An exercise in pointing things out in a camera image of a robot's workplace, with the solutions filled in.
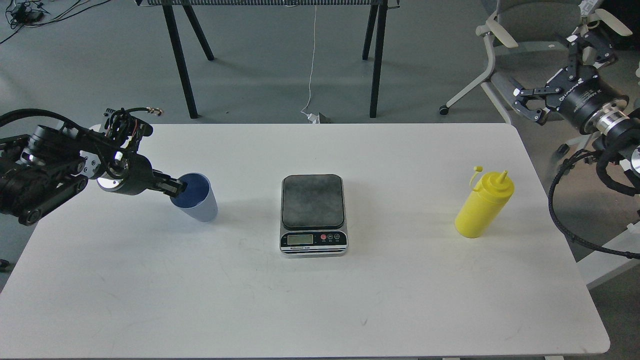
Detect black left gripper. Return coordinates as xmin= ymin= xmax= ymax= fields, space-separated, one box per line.
xmin=96 ymin=153 xmax=188 ymax=198

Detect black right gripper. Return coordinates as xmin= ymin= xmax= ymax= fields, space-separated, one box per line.
xmin=509 ymin=30 xmax=630 ymax=135

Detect blue ribbed plastic cup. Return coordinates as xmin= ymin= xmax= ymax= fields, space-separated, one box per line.
xmin=170 ymin=172 xmax=218 ymax=223

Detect yellow squeeze bottle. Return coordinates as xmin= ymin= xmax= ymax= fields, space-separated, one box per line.
xmin=454 ymin=166 xmax=515 ymax=239

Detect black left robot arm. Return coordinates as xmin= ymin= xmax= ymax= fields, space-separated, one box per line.
xmin=0 ymin=107 xmax=188 ymax=226

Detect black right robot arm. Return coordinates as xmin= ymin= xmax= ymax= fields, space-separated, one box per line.
xmin=511 ymin=29 xmax=640 ymax=260

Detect black digital kitchen scale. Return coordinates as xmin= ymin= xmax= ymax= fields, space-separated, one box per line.
xmin=278 ymin=174 xmax=349 ymax=257

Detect grey office chair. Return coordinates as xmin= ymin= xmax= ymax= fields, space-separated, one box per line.
xmin=439 ymin=0 xmax=634 ymax=154

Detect white power adapter on floor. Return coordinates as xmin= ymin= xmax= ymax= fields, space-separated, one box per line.
xmin=306 ymin=112 xmax=332 ymax=125

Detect white side table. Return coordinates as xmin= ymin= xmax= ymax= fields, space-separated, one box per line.
xmin=577 ymin=222 xmax=640 ymax=290

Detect black trestle table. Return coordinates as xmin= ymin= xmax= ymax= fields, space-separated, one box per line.
xmin=134 ymin=0 xmax=401 ymax=119

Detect white hanging cable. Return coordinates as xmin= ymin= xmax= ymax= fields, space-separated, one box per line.
xmin=300 ymin=4 xmax=319 ymax=117

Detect black cable bundle on floor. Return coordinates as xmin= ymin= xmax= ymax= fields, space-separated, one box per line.
xmin=0 ymin=0 xmax=113 ymax=45

